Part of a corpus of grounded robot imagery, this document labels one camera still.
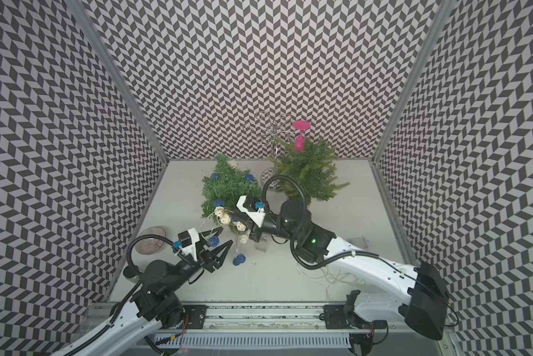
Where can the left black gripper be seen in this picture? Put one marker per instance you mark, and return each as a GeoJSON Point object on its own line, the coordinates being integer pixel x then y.
{"type": "Point", "coordinates": [208, 260]}

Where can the rattan ball string light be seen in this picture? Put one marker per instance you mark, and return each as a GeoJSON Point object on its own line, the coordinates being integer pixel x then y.
{"type": "Point", "coordinates": [241, 236]}

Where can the pink glass bowl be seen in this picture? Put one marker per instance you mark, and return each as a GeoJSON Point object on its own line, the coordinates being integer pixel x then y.
{"type": "Point", "coordinates": [150, 245]}

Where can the glass spice jar black lid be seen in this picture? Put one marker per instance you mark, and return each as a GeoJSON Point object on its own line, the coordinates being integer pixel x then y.
{"type": "Point", "coordinates": [129, 274]}

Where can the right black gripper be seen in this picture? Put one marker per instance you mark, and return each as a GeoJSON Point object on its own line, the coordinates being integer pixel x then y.
{"type": "Point", "coordinates": [241, 217]}

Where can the dark green christmas tree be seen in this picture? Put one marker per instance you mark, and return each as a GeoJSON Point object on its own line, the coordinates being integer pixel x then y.
{"type": "Point", "coordinates": [224, 186]}

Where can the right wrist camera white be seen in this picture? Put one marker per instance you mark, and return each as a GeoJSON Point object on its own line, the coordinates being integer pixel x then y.
{"type": "Point", "coordinates": [253, 207]}

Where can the light green fern tree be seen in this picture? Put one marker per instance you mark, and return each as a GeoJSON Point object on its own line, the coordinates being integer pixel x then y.
{"type": "Point", "coordinates": [313, 168]}

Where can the chrome jewelry stand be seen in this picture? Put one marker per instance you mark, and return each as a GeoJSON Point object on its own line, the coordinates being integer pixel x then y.
{"type": "Point", "coordinates": [269, 129]}

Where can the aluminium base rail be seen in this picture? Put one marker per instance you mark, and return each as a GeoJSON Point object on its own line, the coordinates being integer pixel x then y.
{"type": "Point", "coordinates": [265, 326]}

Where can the pink hourglass ornament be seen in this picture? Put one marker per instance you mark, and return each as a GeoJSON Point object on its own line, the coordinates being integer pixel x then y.
{"type": "Point", "coordinates": [301, 126]}

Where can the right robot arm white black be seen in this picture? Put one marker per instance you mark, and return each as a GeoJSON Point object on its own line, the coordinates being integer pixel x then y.
{"type": "Point", "coordinates": [415, 295]}

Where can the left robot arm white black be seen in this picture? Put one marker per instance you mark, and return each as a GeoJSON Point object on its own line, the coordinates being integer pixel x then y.
{"type": "Point", "coordinates": [152, 303]}

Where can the thin wire fairy light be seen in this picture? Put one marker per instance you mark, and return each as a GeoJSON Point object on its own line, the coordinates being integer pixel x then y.
{"type": "Point", "coordinates": [327, 277]}

